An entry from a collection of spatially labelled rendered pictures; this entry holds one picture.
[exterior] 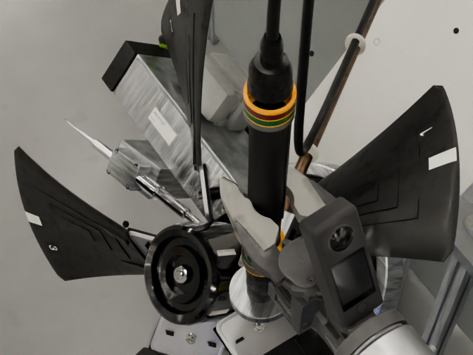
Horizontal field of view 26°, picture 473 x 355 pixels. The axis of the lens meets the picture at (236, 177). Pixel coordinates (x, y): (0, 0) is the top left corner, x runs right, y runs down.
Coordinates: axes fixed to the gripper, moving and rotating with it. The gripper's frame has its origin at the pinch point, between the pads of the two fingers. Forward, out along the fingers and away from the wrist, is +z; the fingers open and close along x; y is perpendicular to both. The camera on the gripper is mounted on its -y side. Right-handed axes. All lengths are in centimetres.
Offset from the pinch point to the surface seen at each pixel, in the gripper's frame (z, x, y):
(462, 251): 2, 43, 62
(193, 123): 19.2, 5.0, 18.4
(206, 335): 2.3, -4.3, 37.1
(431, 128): -1.8, 22.2, 7.7
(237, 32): 109, 70, 132
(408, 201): -7.4, 14.9, 8.5
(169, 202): 21.9, 2.0, 37.8
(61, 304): 72, -6, 149
